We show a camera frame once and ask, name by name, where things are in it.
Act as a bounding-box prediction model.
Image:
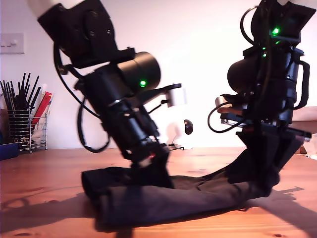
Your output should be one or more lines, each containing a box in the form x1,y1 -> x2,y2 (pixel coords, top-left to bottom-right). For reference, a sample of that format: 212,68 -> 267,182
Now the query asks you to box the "brown wooden board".
0,109 -> 9,144

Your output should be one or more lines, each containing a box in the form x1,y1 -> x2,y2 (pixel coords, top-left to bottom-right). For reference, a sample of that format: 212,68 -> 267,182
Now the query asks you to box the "dark grey underwear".
81,148 -> 281,229

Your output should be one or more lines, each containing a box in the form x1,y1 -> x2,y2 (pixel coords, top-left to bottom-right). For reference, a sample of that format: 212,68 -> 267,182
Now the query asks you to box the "white paper sleeve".
31,99 -> 55,146

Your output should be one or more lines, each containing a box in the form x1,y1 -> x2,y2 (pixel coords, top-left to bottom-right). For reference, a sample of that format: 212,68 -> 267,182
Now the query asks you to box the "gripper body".
100,98 -> 171,170
220,98 -> 312,142

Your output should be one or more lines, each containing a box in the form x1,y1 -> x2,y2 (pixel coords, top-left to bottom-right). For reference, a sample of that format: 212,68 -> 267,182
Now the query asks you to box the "wooden chair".
293,106 -> 317,136

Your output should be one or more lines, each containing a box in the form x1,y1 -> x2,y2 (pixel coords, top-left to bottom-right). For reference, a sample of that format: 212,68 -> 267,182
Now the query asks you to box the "chrome wire utensil holder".
7,110 -> 48,154

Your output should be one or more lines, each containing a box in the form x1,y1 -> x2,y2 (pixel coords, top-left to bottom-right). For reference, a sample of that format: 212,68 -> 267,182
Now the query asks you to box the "white round security camera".
165,119 -> 195,150

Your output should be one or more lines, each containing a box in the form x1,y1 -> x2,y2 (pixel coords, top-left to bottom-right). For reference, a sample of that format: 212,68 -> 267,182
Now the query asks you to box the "white tissue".
307,133 -> 317,156

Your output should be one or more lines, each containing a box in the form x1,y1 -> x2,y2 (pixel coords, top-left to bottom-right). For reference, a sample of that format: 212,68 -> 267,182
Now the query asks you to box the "red chopstick packet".
31,91 -> 54,127

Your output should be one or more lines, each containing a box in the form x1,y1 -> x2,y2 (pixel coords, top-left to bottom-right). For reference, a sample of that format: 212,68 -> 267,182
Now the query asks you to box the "white light switch plate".
0,33 -> 25,56

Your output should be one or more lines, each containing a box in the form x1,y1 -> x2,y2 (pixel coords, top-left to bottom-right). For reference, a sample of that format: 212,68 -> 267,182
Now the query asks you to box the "black chopstick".
2,80 -> 14,112
22,73 -> 31,99
10,81 -> 18,100
29,86 -> 42,111
26,75 -> 40,106
6,82 -> 16,112
17,73 -> 26,100
0,81 -> 12,112

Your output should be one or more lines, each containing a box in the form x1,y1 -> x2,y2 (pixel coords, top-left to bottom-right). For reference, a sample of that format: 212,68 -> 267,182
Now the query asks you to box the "thin black cable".
239,5 -> 261,48
207,105 -> 251,134
53,46 -> 101,117

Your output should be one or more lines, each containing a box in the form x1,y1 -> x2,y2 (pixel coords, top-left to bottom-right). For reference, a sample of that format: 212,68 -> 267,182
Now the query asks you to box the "blue box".
0,142 -> 20,161

